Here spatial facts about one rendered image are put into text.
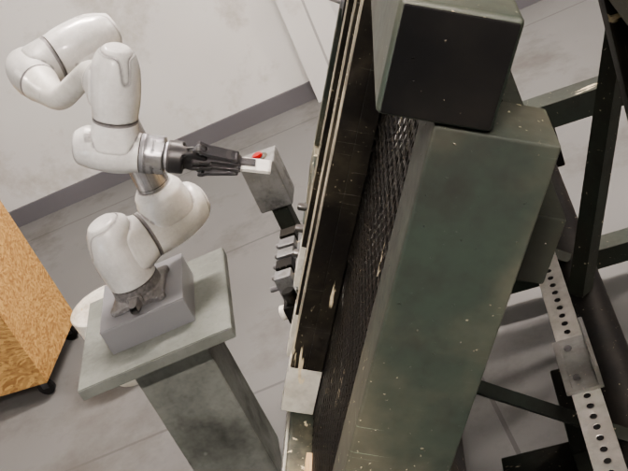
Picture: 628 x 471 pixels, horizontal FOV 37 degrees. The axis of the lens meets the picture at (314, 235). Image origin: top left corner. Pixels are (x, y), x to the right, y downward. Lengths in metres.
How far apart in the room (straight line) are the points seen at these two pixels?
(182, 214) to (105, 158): 0.76
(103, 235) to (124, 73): 0.85
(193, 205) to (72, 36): 0.63
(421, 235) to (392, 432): 0.24
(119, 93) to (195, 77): 3.92
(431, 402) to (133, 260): 1.97
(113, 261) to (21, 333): 1.56
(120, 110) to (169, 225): 0.83
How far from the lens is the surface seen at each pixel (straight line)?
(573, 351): 1.76
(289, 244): 2.97
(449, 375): 0.93
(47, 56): 2.60
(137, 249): 2.83
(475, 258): 0.85
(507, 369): 3.35
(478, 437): 3.15
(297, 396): 2.05
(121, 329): 2.88
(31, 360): 4.34
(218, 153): 2.10
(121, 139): 2.10
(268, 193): 3.21
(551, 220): 0.93
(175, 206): 2.83
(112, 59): 2.06
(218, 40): 5.91
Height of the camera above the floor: 2.18
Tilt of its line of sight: 29 degrees down
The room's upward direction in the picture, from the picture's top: 25 degrees counter-clockwise
